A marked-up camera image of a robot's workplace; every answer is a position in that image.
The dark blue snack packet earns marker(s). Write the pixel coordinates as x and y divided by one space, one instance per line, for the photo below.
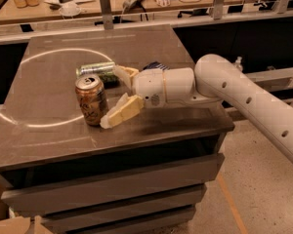
156 65

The green soda can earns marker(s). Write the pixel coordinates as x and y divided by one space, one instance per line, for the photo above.
103 69

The left metal post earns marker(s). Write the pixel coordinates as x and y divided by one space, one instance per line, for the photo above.
106 14

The right metal post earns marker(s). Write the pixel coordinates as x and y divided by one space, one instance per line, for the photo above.
217 9

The orange soda can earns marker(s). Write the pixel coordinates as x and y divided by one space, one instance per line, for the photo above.
90 92

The metal post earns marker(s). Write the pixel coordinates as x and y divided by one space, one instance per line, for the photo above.
217 9
106 14

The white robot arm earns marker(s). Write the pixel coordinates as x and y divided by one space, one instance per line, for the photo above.
213 78

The white bowl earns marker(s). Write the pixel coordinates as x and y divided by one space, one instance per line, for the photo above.
69 10

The grey drawer cabinet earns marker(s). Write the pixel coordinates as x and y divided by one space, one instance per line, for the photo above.
148 172

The cardboard box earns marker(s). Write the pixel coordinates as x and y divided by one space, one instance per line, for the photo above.
22 225

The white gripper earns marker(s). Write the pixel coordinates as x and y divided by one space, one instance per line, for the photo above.
148 84

